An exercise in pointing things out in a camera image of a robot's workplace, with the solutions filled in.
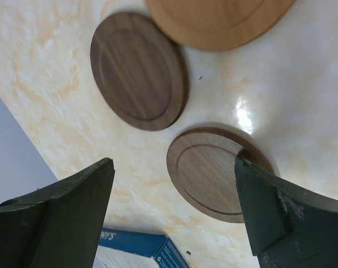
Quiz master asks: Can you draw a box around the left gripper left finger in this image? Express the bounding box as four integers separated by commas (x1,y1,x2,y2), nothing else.
0,157,115,267

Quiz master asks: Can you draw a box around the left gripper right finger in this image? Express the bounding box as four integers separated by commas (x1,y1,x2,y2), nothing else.
234,157,338,267

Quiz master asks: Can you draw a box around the dark walnut coaster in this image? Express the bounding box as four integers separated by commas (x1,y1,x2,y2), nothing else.
166,125,279,223
90,11,189,131

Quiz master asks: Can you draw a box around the light wood coaster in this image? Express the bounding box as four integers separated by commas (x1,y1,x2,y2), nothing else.
145,0,294,51

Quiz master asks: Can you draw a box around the blue white razor box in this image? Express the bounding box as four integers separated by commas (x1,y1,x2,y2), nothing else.
94,228,190,268

